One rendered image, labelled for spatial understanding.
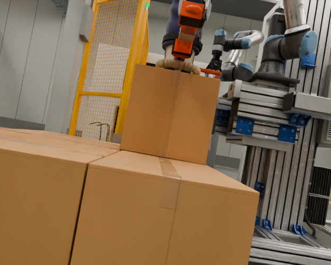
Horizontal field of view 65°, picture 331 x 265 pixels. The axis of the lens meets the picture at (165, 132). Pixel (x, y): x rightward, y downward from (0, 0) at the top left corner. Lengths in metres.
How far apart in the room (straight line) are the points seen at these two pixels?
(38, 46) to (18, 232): 11.81
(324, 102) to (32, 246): 1.29
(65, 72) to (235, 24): 10.04
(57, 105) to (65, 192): 2.11
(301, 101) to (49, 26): 11.69
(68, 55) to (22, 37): 10.03
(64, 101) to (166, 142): 1.66
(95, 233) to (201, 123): 0.74
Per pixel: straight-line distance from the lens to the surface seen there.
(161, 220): 0.62
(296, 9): 1.48
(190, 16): 0.96
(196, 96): 1.22
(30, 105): 11.98
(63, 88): 2.71
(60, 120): 2.68
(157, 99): 1.20
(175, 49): 1.29
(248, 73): 1.99
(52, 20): 12.55
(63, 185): 0.63
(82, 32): 2.78
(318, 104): 1.42
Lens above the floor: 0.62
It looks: 2 degrees up
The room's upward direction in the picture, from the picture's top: 10 degrees clockwise
